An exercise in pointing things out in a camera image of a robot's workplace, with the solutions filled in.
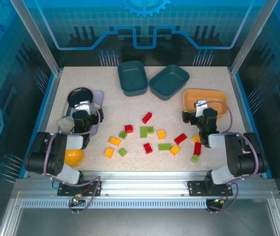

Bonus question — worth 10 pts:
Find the blue printed side panel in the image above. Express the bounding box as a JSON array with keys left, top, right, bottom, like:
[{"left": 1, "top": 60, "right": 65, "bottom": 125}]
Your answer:
[
  {"left": 0, "top": 0, "right": 54, "bottom": 177},
  {"left": 233, "top": 0, "right": 280, "bottom": 177}
]

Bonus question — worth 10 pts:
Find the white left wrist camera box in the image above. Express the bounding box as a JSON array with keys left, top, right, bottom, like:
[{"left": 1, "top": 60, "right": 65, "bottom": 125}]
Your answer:
[{"left": 74, "top": 100, "right": 91, "bottom": 113}]

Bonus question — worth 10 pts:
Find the aluminium frame rail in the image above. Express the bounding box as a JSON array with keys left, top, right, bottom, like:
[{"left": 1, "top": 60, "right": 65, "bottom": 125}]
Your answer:
[{"left": 14, "top": 171, "right": 276, "bottom": 200}]

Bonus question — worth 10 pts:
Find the black round plate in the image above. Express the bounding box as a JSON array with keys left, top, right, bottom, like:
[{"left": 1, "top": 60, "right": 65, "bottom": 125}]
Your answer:
[{"left": 67, "top": 87, "right": 93, "bottom": 109}]

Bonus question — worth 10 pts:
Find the teal plastic container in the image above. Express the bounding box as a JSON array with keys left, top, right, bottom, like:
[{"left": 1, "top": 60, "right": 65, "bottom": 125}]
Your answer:
[
  {"left": 117, "top": 60, "right": 148, "bottom": 97},
  {"left": 149, "top": 64, "right": 190, "bottom": 101}
]

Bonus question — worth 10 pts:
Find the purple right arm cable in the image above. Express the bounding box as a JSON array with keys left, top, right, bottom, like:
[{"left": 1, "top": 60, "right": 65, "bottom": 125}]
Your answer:
[{"left": 202, "top": 100, "right": 260, "bottom": 213}]

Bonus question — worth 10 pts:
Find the blue printed wide panel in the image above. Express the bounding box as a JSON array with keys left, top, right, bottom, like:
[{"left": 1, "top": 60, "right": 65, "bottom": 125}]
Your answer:
[{"left": 23, "top": 0, "right": 270, "bottom": 67}]

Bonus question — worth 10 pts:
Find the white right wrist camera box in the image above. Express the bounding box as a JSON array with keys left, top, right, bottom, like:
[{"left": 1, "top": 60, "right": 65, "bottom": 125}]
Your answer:
[{"left": 195, "top": 99, "right": 207, "bottom": 118}]

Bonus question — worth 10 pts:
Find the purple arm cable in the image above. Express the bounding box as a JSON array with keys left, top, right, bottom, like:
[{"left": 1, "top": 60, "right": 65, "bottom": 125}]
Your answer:
[
  {"left": 43, "top": 103, "right": 103, "bottom": 214},
  {"left": 202, "top": 100, "right": 260, "bottom": 213}
]

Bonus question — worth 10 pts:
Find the small connector with green light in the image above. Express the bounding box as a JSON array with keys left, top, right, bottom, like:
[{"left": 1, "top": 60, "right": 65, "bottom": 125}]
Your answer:
[
  {"left": 70, "top": 195, "right": 86, "bottom": 206},
  {"left": 212, "top": 198, "right": 229, "bottom": 206}
]

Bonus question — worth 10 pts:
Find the slotted metal strip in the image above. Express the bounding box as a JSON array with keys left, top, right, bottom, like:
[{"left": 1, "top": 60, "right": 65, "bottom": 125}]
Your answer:
[{"left": 21, "top": 199, "right": 208, "bottom": 209}]

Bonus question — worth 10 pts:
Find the table side rail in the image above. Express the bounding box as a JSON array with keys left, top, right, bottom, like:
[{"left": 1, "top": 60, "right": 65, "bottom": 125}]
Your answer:
[
  {"left": 228, "top": 68, "right": 275, "bottom": 179},
  {"left": 23, "top": 70, "right": 63, "bottom": 179}
]

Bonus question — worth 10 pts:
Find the orange plastic container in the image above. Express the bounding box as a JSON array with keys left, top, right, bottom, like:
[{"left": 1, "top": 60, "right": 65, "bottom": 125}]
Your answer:
[{"left": 183, "top": 88, "right": 228, "bottom": 120}]

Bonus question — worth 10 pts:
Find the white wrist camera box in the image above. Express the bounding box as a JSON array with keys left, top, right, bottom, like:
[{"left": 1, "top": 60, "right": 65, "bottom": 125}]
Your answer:
[
  {"left": 195, "top": 99, "right": 207, "bottom": 118},
  {"left": 74, "top": 100, "right": 91, "bottom": 113}
]

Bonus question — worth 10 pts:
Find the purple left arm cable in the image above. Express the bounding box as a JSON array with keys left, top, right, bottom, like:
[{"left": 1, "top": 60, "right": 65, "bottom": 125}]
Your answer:
[{"left": 43, "top": 103, "right": 103, "bottom": 214}]

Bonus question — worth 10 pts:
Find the beige cloth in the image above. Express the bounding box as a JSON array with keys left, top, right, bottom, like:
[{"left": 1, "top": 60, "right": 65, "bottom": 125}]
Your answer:
[{"left": 57, "top": 102, "right": 101, "bottom": 135}]

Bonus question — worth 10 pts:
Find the aluminium frame post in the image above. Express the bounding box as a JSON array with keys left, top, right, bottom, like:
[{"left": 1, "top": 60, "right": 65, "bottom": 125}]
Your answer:
[
  {"left": 229, "top": 0, "right": 271, "bottom": 76},
  {"left": 9, "top": 0, "right": 63, "bottom": 76}
]

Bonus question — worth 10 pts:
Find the yellow bowl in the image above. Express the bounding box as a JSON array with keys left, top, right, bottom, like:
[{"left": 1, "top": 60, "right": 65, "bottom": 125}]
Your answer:
[{"left": 64, "top": 148, "right": 84, "bottom": 168}]

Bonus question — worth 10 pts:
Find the lavender plastic tray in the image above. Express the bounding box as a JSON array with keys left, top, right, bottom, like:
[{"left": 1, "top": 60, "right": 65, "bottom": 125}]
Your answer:
[{"left": 58, "top": 89, "right": 105, "bottom": 137}]

